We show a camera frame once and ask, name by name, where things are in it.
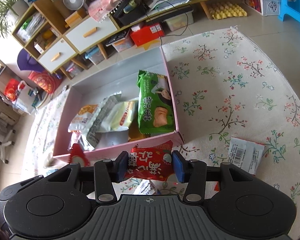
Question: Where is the wooden white drawer cabinet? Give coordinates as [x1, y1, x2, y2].
[12, 0, 283, 80]

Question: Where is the orange white snack bag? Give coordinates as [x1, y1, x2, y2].
[68, 104, 98, 132]

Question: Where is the pink cloth on cabinet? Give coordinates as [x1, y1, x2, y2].
[88, 0, 122, 22]

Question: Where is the white snack packet barcode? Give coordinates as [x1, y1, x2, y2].
[228, 137, 264, 175]

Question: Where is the purple hat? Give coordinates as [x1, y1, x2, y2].
[17, 49, 45, 73]

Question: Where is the red shoe box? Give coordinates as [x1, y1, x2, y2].
[130, 23, 165, 47]

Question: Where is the floral white table cloth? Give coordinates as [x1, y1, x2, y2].
[25, 28, 300, 239]

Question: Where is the white yellow snack bag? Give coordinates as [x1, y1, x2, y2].
[98, 100, 138, 133]

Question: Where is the red snack packet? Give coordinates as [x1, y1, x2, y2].
[68, 141, 174, 182]

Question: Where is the silver foil snack bag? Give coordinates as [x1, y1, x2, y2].
[82, 91, 122, 150]

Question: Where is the white printed carton box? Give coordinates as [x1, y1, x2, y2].
[243, 0, 281, 16]

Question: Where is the yellow egg tray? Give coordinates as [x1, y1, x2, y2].
[208, 2, 248, 20]

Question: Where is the red gift bag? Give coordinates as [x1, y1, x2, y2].
[28, 71, 62, 94]

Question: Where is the white plastic shopping bag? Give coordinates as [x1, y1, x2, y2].
[4, 78, 40, 114]

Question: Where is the green cracker snack bag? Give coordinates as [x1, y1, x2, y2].
[137, 70, 175, 134]

